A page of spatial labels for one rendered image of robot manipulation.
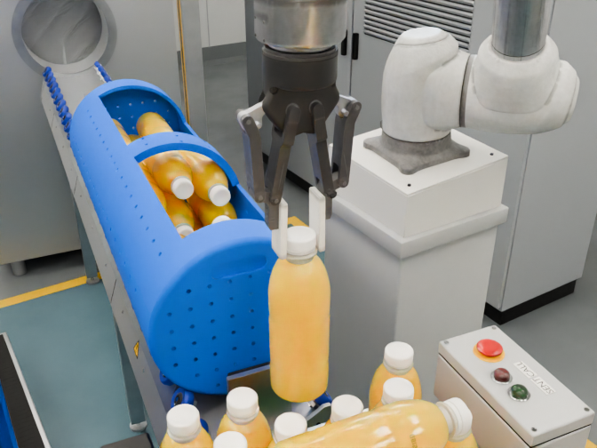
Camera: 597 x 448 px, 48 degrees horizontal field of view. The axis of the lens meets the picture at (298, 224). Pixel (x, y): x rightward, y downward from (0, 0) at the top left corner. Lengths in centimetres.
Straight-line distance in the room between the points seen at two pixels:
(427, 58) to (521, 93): 20
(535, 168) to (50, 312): 206
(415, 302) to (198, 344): 68
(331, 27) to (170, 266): 47
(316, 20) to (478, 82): 81
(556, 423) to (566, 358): 196
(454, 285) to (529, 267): 127
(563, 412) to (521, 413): 5
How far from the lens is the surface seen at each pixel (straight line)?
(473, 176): 153
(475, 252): 165
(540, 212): 279
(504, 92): 140
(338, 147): 74
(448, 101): 144
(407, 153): 151
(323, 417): 110
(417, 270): 153
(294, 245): 75
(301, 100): 69
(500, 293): 285
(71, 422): 255
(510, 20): 133
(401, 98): 146
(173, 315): 100
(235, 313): 103
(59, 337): 295
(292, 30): 64
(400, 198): 143
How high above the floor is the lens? 171
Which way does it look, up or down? 28 degrees down
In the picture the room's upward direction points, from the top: straight up
